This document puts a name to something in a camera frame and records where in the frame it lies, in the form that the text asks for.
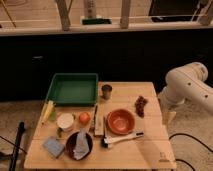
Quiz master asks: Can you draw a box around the orange red bowl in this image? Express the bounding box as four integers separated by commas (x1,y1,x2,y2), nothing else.
107,109,135,135

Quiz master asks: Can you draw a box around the white round container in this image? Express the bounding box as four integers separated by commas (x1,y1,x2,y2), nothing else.
56,113,74,131

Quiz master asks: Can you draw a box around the white handled black brush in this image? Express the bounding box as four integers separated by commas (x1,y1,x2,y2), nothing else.
101,132,144,148

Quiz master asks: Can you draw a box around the dark brown plate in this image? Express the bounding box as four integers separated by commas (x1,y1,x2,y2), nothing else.
65,132,93,160

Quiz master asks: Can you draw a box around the black pole stand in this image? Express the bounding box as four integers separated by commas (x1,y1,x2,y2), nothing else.
9,122,25,171

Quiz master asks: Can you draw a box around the green plastic tray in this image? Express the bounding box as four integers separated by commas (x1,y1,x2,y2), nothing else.
46,73,98,106

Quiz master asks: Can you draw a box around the small dark metal cup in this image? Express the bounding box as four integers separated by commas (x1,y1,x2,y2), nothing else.
101,84,112,100

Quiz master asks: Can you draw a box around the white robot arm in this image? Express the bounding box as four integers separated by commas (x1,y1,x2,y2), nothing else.
158,62,213,125

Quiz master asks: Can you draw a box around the green object on shelf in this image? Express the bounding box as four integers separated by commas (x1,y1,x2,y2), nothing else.
82,18,112,25

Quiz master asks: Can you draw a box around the orange tomato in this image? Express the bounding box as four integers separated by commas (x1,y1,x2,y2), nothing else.
79,112,91,125

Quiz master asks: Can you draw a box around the black floor cable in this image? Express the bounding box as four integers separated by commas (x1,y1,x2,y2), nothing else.
168,133,213,171

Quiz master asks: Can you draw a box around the dark red grape bunch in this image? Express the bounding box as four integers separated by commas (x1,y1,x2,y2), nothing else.
135,96,148,117

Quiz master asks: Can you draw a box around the blue sponge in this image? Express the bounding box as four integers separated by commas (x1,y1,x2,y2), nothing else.
42,137,65,158

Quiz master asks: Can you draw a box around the wooden block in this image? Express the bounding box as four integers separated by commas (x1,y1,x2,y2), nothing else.
94,112,104,136

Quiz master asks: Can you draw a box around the crumpled white cloth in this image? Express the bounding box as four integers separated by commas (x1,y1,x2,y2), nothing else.
73,129,89,160

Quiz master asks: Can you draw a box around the yellow corn cob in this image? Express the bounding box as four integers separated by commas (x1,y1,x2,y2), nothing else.
42,100,54,124

